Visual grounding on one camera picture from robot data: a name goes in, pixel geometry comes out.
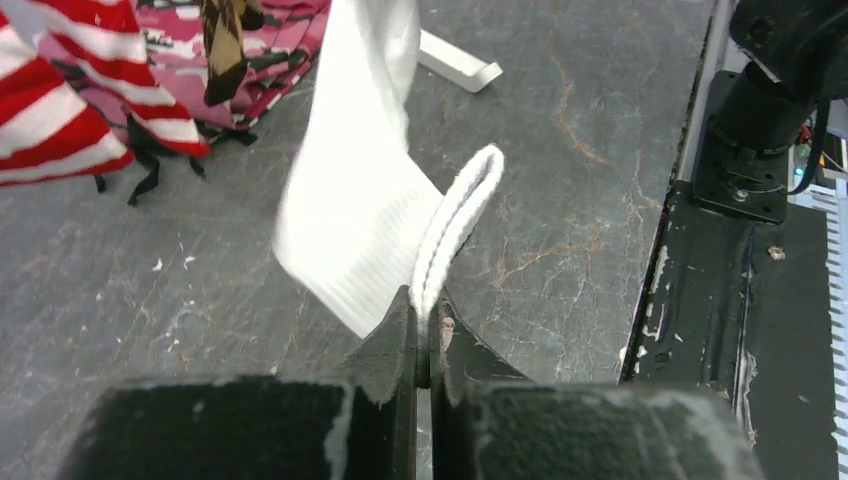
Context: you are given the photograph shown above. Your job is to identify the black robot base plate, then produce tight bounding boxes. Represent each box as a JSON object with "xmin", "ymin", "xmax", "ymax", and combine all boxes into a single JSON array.
[{"xmin": 620, "ymin": 181, "xmax": 847, "ymax": 479}]

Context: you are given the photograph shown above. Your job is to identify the pink camouflage garment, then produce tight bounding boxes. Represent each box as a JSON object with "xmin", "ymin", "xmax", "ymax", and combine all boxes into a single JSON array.
[{"xmin": 39, "ymin": 0, "xmax": 333, "ymax": 207}]

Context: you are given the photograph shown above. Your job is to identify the red white striped sock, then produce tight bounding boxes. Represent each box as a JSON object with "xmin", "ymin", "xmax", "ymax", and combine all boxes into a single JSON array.
[{"xmin": 34, "ymin": 0, "xmax": 209, "ymax": 157}]

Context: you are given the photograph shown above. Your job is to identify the metal clothes rack frame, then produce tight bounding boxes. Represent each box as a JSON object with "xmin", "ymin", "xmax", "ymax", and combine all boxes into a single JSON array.
[{"xmin": 418, "ymin": 30, "xmax": 503, "ymax": 93}]

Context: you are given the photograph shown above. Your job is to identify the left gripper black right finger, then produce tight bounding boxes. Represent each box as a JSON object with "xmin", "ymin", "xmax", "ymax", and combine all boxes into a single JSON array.
[{"xmin": 430, "ymin": 298, "xmax": 763, "ymax": 479}]

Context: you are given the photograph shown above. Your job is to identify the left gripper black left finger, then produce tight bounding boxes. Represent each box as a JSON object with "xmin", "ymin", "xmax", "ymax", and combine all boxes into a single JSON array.
[{"xmin": 59, "ymin": 289, "xmax": 417, "ymax": 479}]

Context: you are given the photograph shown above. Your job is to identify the white sock black stripes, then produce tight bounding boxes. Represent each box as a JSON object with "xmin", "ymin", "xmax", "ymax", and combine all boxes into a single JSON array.
[{"xmin": 273, "ymin": 1, "xmax": 504, "ymax": 337}]

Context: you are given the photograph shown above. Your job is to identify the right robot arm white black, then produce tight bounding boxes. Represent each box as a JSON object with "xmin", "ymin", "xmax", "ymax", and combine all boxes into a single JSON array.
[{"xmin": 691, "ymin": 0, "xmax": 847, "ymax": 224}]

